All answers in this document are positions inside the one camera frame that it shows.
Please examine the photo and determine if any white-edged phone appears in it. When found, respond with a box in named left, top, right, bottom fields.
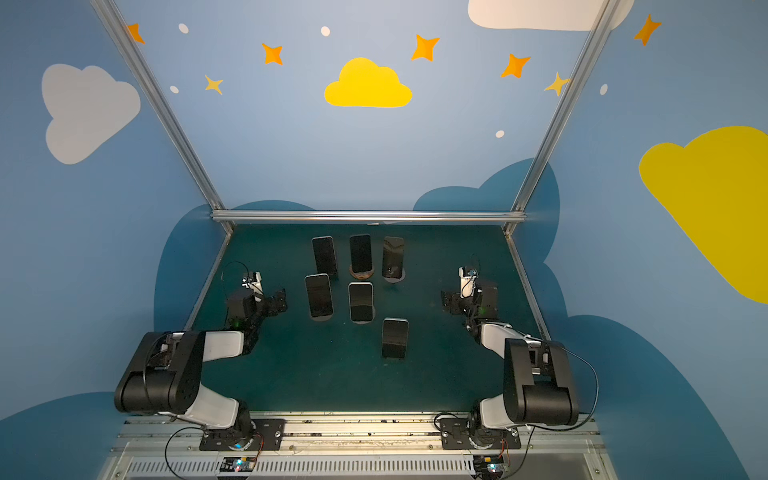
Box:
left=348, top=282, right=375, bottom=320

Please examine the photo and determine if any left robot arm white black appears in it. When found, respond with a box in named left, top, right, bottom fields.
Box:
left=114, top=287, right=288, bottom=450

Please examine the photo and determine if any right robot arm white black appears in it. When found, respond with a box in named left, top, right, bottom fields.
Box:
left=441, top=279, right=580, bottom=433

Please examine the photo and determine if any light blue phone front left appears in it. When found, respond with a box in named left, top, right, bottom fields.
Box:
left=304, top=274, right=334, bottom=318

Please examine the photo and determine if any grey round stand back right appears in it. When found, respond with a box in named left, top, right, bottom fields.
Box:
left=383, top=268, right=405, bottom=283

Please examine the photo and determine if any dark phone back right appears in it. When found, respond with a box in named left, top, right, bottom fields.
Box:
left=382, top=236, right=405, bottom=276

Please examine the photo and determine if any dark phone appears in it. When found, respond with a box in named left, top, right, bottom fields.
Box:
left=349, top=234, right=373, bottom=275
left=382, top=236, right=405, bottom=276

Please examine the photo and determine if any pink-edged phone back left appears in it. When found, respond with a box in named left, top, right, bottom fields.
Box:
left=311, top=236, right=338, bottom=279

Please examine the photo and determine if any round wooden phone stand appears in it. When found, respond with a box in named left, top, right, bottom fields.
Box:
left=350, top=270, right=375, bottom=281

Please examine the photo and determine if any dark phone back middle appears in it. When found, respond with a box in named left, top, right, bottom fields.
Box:
left=349, top=234, right=373, bottom=275

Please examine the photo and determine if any left controller board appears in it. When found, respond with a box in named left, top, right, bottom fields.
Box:
left=219, top=457, right=257, bottom=474

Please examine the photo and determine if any controller board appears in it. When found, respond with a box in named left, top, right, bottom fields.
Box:
left=219, top=457, right=257, bottom=474
left=471, top=456, right=507, bottom=480

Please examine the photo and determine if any right controller board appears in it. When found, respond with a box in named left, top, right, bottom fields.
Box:
left=471, top=456, right=507, bottom=480

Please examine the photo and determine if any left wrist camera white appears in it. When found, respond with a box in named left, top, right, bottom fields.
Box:
left=241, top=271, right=265, bottom=302

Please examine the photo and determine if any horizontal aluminium frame bar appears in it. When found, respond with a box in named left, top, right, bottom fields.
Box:
left=211, top=210, right=526, bottom=224

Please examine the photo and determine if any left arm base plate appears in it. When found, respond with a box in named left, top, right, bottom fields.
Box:
left=199, top=418, right=286, bottom=452

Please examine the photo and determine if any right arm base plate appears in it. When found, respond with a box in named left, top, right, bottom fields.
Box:
left=433, top=415, right=521, bottom=451

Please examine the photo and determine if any aluminium mounting rail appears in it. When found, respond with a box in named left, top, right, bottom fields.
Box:
left=99, top=412, right=617, bottom=479

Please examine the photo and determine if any right aluminium frame post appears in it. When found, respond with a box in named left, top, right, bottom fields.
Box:
left=503, top=0, right=622, bottom=240

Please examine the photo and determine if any aluminium frame post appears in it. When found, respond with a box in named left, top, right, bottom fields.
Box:
left=503, top=0, right=622, bottom=240
left=91, top=0, right=225, bottom=213

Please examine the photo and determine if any left aluminium frame post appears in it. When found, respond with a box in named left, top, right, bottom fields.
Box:
left=91, top=0, right=225, bottom=213

